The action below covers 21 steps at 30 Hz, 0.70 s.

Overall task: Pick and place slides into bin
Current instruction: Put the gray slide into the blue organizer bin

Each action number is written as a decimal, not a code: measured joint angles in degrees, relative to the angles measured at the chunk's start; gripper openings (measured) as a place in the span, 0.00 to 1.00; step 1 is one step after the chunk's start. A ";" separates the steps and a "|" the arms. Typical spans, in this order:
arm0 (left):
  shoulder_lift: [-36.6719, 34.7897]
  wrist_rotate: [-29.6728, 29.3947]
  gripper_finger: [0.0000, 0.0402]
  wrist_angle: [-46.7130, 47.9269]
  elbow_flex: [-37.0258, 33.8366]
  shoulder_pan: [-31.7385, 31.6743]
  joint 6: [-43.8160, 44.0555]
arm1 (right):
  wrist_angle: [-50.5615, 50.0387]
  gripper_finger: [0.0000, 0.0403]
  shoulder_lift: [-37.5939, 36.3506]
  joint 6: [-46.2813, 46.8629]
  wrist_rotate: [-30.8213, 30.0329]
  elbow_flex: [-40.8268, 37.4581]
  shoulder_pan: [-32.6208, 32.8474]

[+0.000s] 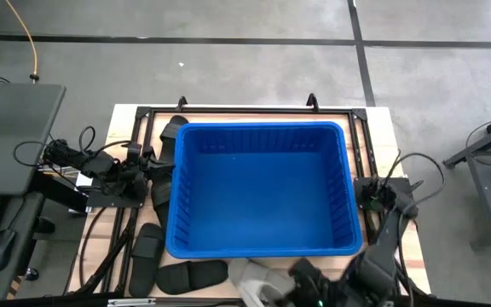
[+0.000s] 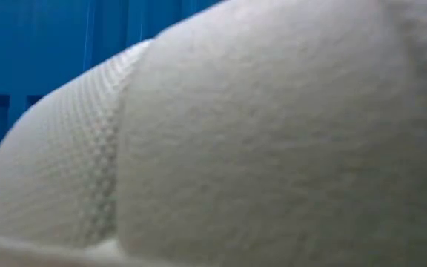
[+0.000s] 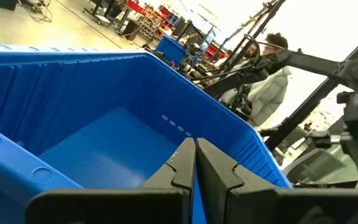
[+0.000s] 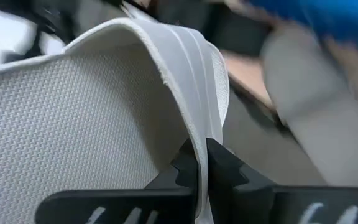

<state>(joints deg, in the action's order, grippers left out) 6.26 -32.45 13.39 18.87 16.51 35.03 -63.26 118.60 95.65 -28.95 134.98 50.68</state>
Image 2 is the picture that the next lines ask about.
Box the light grey slide sandal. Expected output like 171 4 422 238
0 0 427 267

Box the blue plastic bin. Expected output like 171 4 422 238
0 0 222 150

